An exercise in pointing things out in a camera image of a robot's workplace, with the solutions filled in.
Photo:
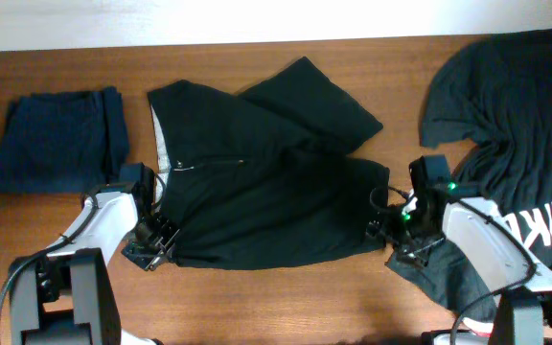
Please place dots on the red white garment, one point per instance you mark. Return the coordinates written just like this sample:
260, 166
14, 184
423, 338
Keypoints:
478, 327

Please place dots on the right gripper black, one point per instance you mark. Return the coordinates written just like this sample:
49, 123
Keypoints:
388, 235

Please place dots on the folded navy blue garment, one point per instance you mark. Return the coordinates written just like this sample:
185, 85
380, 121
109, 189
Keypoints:
64, 142

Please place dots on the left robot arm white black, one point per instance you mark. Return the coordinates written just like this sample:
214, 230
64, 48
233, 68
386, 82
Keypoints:
62, 294

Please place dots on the black t-shirt with white print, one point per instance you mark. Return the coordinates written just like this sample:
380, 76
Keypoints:
497, 92

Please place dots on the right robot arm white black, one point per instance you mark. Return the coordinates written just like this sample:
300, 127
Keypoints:
441, 210

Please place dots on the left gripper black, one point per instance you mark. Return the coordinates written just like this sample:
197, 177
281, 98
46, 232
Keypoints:
156, 241

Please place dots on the black shorts with zipper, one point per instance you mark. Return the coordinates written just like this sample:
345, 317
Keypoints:
268, 177

